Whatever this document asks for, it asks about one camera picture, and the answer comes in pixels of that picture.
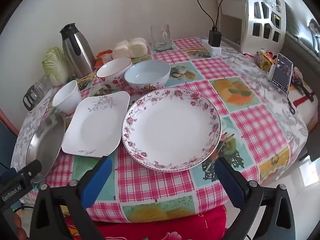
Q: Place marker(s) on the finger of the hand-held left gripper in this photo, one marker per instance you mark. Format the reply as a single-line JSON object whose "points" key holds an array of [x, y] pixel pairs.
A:
{"points": [[30, 171]]}

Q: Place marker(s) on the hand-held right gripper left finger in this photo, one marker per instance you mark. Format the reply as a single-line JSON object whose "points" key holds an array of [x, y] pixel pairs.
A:
{"points": [[98, 180]]}

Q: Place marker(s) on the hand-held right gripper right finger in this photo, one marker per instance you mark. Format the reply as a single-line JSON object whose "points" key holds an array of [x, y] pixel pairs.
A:
{"points": [[230, 182]]}

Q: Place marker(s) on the stainless steel basin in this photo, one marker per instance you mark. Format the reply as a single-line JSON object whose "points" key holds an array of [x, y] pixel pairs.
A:
{"points": [[47, 142]]}

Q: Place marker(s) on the white square plate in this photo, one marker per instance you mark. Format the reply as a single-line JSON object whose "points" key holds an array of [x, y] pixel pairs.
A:
{"points": [[92, 127]]}

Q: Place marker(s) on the round floral rim plate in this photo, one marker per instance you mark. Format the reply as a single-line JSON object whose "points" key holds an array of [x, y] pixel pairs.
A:
{"points": [[170, 127]]}

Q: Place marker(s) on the small white bowl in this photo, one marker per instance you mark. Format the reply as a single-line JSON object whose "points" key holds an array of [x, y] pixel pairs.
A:
{"points": [[66, 97]]}

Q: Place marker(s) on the red-rimmed white bowl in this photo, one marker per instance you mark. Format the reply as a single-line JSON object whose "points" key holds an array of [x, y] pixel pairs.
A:
{"points": [[112, 70]]}

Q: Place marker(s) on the light blue bowl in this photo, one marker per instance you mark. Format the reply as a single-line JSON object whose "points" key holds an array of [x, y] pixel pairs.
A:
{"points": [[147, 72]]}

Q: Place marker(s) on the clear glass cup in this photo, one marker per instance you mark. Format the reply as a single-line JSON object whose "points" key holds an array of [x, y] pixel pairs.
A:
{"points": [[46, 85]]}

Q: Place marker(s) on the beige red-striped towel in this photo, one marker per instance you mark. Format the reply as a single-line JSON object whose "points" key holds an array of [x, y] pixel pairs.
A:
{"points": [[303, 111]]}

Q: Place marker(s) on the napa cabbage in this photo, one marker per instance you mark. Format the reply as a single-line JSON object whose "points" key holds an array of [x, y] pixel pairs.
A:
{"points": [[56, 65]]}

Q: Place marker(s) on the small black tool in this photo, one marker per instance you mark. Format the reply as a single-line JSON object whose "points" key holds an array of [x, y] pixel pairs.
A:
{"points": [[303, 90]]}

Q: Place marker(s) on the smartphone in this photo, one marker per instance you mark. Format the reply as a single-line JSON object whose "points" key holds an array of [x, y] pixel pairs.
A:
{"points": [[282, 72]]}

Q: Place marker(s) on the orange snack packet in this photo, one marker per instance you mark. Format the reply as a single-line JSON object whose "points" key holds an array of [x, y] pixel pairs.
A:
{"points": [[101, 55]]}

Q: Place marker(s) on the yellow snack pack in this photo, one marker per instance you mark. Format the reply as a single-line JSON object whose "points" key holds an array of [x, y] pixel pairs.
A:
{"points": [[262, 61]]}

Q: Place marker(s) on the stainless steel thermos jug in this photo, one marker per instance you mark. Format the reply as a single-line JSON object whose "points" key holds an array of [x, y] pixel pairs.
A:
{"points": [[75, 52]]}

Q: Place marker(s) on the white power strip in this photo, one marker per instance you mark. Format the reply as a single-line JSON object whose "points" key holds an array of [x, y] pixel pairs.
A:
{"points": [[213, 50]]}

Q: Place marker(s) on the bag of white steamed buns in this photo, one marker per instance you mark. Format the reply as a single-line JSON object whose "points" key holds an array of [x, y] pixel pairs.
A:
{"points": [[130, 47]]}

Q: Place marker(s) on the black charger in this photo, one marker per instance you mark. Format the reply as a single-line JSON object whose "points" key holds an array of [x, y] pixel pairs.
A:
{"points": [[215, 37]]}

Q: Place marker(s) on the clear glass mug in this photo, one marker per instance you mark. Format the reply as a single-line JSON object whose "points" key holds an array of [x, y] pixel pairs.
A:
{"points": [[160, 37]]}

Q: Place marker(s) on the grey sofa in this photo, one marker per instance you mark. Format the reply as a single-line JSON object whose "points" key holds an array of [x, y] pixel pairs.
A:
{"points": [[300, 30]]}

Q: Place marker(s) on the white shelf unit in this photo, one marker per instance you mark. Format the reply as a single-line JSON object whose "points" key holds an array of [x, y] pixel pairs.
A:
{"points": [[248, 10]]}

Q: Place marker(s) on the grey plush dog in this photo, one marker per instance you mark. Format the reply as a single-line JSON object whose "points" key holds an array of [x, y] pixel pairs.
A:
{"points": [[314, 27]]}

